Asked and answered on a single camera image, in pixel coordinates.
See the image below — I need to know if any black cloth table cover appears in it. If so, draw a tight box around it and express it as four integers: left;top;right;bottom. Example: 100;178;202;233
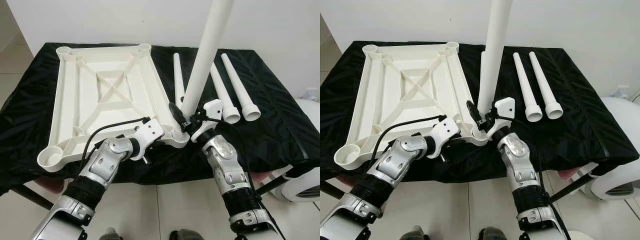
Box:
0;41;321;196
320;41;627;188

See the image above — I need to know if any black metal table leg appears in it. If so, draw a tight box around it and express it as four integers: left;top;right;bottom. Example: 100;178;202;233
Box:
550;167;596;201
320;180;346;199
10;185;53;211
257;177;289;197

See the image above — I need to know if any white round appliance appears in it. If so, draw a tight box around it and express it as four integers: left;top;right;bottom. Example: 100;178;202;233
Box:
580;96;640;201
272;97;321;203

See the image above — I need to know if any white plastic children table top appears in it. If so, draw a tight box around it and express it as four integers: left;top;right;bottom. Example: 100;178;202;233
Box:
36;43;191;173
334;42;488;171

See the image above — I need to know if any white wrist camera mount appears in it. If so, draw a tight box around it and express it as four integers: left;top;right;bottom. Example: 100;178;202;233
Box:
427;117;461;159
190;99;224;144
486;97;516;141
131;119;165;162

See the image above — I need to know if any grey robot right foot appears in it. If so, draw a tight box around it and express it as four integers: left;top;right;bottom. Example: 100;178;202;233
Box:
169;228;203;240
470;227;506;240

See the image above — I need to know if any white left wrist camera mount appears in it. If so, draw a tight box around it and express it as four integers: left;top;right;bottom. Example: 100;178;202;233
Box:
131;119;165;162
427;117;461;159

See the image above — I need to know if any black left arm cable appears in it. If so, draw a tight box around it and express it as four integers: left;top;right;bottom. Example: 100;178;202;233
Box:
372;115;447;166
80;116;152;173

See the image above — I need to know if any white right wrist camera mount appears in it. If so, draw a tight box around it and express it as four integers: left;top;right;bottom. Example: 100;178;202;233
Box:
486;97;516;141
190;99;224;144

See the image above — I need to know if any white plastic table leg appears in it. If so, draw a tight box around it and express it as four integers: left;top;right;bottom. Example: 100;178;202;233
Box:
513;52;544;123
528;51;564;120
173;52;187;108
480;47;490;108
172;0;236;143
472;0;512;142
209;62;242;125
220;52;262;123

